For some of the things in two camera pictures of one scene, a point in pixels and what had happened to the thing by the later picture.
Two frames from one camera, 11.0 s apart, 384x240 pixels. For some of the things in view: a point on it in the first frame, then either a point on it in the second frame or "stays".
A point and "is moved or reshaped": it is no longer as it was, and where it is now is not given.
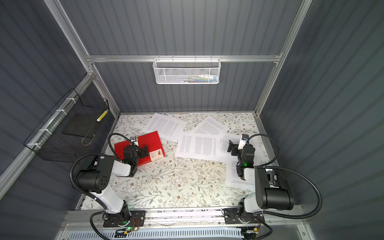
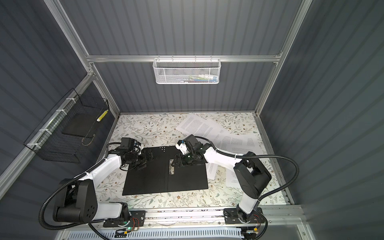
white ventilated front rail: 207,234 stays
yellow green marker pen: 102,115 stays
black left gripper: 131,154 stays
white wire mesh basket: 186,71 stays
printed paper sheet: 202,146 is moved or reshaped
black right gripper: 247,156 → 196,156
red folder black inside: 152,140 → 162,176
